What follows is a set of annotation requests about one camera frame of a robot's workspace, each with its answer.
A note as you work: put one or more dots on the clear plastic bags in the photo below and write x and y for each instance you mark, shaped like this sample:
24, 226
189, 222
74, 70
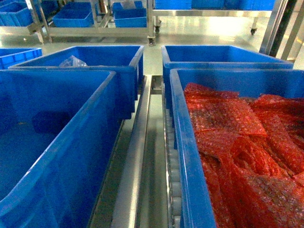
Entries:
73, 61

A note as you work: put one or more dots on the far left blue bin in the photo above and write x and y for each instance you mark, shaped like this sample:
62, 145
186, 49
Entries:
13, 56

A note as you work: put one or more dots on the empty blue bin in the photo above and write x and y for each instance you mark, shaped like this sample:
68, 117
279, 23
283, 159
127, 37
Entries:
52, 180

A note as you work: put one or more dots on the blue bin with red bags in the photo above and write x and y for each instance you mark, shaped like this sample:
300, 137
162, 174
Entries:
197, 210

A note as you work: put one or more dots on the red bubble wrap bags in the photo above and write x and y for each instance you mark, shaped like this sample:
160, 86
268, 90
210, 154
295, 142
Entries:
252, 154

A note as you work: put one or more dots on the stainless steel shelf rack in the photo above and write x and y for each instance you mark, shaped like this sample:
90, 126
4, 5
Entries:
180, 30

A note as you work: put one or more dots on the rear right blue bin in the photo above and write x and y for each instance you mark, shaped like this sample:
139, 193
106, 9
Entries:
213, 56

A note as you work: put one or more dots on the blue block part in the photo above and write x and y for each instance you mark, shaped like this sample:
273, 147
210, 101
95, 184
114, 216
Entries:
50, 121

